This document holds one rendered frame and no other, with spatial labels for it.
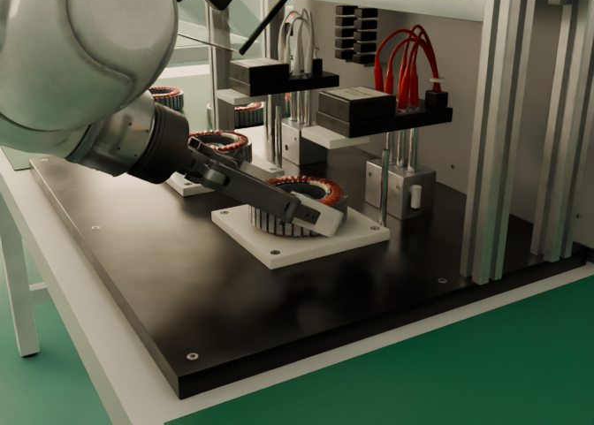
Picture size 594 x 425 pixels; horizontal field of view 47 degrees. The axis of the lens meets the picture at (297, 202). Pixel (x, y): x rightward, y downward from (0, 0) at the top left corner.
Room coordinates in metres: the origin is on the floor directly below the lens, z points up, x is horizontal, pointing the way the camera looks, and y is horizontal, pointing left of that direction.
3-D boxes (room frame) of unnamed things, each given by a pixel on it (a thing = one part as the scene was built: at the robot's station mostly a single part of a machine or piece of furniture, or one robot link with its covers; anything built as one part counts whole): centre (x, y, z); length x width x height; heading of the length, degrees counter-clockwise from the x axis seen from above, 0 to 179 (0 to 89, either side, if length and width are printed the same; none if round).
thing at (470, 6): (0.87, -0.03, 1.03); 0.62 x 0.01 x 0.03; 30
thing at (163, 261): (0.83, 0.05, 0.76); 0.64 x 0.47 x 0.02; 30
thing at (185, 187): (0.92, 0.12, 0.78); 0.15 x 0.15 x 0.01; 30
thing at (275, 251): (0.71, 0.00, 0.78); 0.15 x 0.15 x 0.01; 30
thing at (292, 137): (1.00, -0.01, 0.80); 0.07 x 0.05 x 0.06; 30
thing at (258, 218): (0.71, 0.00, 0.80); 0.11 x 0.11 x 0.04
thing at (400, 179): (0.79, -0.13, 0.80); 0.07 x 0.05 x 0.06; 30
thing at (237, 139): (0.92, 0.12, 0.80); 0.11 x 0.11 x 0.04
